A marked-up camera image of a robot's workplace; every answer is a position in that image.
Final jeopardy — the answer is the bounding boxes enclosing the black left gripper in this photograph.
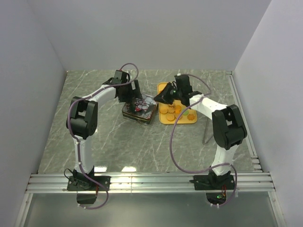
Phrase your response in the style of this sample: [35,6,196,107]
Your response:
[119,80,143,103]

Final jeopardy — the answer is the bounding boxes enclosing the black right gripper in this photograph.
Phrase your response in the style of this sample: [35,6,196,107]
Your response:
[153,83,182,105]

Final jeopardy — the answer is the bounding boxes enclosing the gold tin lid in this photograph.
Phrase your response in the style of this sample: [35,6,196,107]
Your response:
[122,94,158,121]

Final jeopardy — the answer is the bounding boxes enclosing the metal serving tongs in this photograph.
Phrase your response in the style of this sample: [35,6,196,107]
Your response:
[202,118,213,145]

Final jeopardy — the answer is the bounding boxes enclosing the black gold cookie tin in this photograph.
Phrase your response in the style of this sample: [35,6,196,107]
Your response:
[122,104,157,125]

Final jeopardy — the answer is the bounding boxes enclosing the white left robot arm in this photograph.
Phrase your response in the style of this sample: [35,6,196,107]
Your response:
[66,69,142,190]

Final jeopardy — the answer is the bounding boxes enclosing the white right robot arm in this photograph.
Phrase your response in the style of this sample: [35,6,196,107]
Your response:
[154,74,247,190]

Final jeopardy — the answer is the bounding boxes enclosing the orange fish cookie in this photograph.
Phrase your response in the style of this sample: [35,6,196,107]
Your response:
[175,105,182,114]

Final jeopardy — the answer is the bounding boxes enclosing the orange flower cookie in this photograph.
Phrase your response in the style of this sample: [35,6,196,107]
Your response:
[168,106,175,114]

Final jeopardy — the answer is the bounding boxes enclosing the green macaron cookie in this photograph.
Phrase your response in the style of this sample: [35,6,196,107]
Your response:
[182,109,189,116]

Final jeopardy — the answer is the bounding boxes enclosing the brown round cookie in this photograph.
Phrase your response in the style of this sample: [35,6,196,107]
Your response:
[175,114,183,119]

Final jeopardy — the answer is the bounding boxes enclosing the yellow cookie tray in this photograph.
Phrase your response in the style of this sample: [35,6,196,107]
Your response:
[158,87,198,125]

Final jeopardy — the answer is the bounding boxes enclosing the round biscuit sandwich cookie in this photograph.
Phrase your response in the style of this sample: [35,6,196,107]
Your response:
[160,107,168,114]
[166,113,175,122]

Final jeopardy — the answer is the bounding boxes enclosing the tan flower cookie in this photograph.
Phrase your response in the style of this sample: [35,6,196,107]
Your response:
[187,114,196,121]

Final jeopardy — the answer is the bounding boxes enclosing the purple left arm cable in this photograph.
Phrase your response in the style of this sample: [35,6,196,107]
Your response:
[67,62,139,210]

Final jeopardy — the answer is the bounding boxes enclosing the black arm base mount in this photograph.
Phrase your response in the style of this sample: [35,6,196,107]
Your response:
[189,175,235,191]

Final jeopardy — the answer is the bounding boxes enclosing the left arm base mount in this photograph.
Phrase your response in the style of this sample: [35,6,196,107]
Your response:
[67,175,111,192]

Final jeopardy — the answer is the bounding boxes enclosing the aluminium table rail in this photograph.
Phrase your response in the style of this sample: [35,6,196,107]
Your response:
[26,172,276,193]

